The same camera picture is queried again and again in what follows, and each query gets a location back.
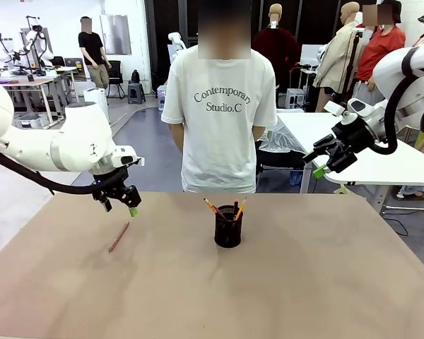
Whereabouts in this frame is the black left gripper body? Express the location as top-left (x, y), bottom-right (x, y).
top-left (90, 166), bottom-right (132, 201)

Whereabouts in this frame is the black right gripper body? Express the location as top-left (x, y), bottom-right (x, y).
top-left (330, 119), bottom-right (375, 162)

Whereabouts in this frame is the yellow pencil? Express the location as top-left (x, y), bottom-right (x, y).
top-left (203, 197), bottom-right (230, 222)
top-left (232, 196), bottom-right (248, 222)

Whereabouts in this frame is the person's right forearm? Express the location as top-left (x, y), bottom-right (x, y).
top-left (168, 124), bottom-right (184, 155)

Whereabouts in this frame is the black mesh pen holder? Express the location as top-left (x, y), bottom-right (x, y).
top-left (213, 204), bottom-right (244, 249)

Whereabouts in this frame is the white table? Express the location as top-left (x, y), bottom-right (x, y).
top-left (275, 112), bottom-right (424, 188)

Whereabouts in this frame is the maroon pencil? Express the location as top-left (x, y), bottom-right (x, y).
top-left (108, 222), bottom-right (131, 254)

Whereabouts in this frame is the white plastic sheet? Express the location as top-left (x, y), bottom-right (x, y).
top-left (259, 125), bottom-right (307, 154)

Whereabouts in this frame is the white computer case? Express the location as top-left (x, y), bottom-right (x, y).
top-left (285, 88), bottom-right (307, 109)

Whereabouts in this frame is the black stand pole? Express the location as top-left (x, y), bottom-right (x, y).
top-left (338, 33), bottom-right (362, 107)

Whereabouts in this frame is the mannequin in beige jacket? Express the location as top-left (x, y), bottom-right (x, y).
top-left (312, 1), bottom-right (362, 113)

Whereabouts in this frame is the grey chair base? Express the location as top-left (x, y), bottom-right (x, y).
top-left (379, 204), bottom-right (424, 217)

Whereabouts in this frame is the white air purifier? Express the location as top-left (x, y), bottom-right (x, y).
top-left (83, 88), bottom-right (110, 124)

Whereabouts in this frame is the figure in red t-shirt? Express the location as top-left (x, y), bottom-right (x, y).
top-left (353, 1), bottom-right (407, 107)

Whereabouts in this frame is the grey plastic stool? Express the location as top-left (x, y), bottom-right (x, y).
top-left (127, 81), bottom-right (147, 105)

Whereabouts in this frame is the white monitor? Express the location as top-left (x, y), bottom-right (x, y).
top-left (299, 44), bottom-right (328, 69)

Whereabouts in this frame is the grey plastic crate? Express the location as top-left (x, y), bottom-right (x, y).
top-left (13, 112), bottom-right (52, 130)

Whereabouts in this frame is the person in white t-shirt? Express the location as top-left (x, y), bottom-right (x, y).
top-left (160, 0), bottom-right (278, 194)

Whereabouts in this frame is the black office chair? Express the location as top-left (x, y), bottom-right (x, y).
top-left (104, 60), bottom-right (126, 100)

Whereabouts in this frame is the mannequin in dark red garment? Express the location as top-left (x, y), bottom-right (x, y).
top-left (251, 4), bottom-right (302, 109)

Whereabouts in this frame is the white background desk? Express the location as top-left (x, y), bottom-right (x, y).
top-left (56, 65), bottom-right (81, 103)

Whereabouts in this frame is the grey background table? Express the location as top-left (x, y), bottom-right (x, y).
top-left (0, 76), bottom-right (59, 123)

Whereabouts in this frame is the person in black t-shirt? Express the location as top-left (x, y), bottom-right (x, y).
top-left (78, 16), bottom-right (112, 90)

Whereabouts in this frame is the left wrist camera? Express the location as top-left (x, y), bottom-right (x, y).
top-left (111, 145), bottom-right (146, 169)

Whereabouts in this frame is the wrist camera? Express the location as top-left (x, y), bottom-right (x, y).
top-left (111, 145), bottom-right (146, 169)
top-left (324, 98), bottom-right (375, 125)

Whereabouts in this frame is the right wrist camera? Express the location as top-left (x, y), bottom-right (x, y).
top-left (324, 98), bottom-right (375, 125)

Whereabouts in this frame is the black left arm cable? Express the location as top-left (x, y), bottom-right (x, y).
top-left (0, 152), bottom-right (105, 196)

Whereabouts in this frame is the black floor cable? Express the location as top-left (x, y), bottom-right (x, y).
top-left (383, 214), bottom-right (410, 237)

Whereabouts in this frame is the grey wall panel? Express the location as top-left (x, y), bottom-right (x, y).
top-left (99, 14), bottom-right (133, 56)

